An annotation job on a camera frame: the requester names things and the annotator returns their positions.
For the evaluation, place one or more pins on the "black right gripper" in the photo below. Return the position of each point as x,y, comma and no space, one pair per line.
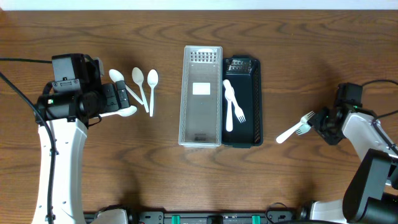
317,121

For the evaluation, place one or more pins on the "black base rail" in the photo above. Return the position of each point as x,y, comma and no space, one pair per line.
275,213

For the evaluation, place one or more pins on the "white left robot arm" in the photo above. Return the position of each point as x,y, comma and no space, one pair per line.
59,197

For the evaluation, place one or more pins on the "white plastic fork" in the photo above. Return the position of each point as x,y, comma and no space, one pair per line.
237,109
304,119

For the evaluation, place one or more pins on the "pale green plastic fork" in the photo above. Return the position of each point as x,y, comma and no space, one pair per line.
303,129

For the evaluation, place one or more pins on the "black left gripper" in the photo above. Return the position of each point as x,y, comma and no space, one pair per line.
122,94

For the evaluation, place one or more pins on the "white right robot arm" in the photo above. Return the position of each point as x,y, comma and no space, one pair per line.
365,200

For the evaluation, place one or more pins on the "dark green mesh basket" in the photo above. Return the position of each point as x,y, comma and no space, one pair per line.
244,75

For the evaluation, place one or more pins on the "white plastic spoon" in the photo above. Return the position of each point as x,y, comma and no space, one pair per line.
228,94

